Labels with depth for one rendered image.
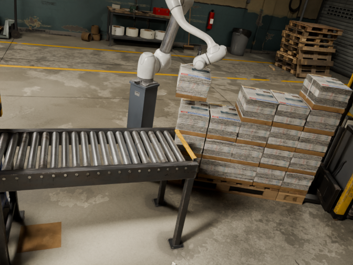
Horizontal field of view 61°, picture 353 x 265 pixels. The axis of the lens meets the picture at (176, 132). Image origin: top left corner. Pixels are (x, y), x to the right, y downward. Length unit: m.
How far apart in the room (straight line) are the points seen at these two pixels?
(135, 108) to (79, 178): 1.16
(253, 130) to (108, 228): 1.56
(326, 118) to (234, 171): 0.99
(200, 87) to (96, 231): 1.51
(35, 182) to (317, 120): 2.36
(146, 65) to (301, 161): 1.75
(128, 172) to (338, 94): 1.95
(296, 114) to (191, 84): 0.98
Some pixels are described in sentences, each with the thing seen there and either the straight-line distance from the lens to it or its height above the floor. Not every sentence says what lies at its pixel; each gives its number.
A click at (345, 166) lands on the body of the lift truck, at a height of 0.42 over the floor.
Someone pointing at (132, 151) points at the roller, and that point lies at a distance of 2.15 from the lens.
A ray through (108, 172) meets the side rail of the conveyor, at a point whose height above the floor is 0.78.
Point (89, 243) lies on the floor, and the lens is 2.59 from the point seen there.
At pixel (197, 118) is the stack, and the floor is 0.80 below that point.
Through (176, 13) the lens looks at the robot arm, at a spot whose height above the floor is 1.66.
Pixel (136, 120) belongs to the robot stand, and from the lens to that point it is 2.95.
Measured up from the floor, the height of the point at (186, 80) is 1.13.
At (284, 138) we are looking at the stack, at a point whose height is 0.73.
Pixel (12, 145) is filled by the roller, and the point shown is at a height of 0.80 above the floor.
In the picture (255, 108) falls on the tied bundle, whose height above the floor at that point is 0.98.
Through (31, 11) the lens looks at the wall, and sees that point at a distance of 9.06.
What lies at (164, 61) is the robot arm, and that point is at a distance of 2.89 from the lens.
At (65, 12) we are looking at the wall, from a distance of 9.01.
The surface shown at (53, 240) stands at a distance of 2.63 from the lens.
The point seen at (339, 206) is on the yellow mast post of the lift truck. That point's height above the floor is 0.19.
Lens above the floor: 1.93
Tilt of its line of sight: 27 degrees down
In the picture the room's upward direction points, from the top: 10 degrees clockwise
